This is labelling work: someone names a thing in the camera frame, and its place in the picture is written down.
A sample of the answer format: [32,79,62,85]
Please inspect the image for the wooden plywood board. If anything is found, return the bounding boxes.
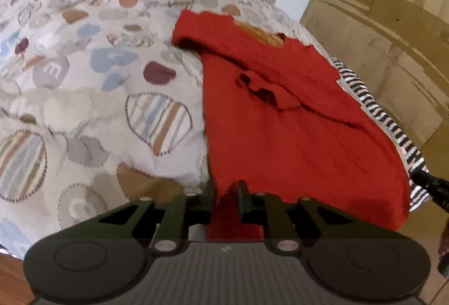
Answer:
[299,0,449,239]

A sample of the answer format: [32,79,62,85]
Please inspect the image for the red long-sleeve sweater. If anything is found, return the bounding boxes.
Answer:
[172,10,410,240]

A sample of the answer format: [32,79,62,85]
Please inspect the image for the patterned heart print quilt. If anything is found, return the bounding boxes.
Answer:
[1,0,316,259]

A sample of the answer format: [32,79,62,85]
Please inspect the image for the black white pink striped sheet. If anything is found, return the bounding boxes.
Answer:
[320,58,429,228]

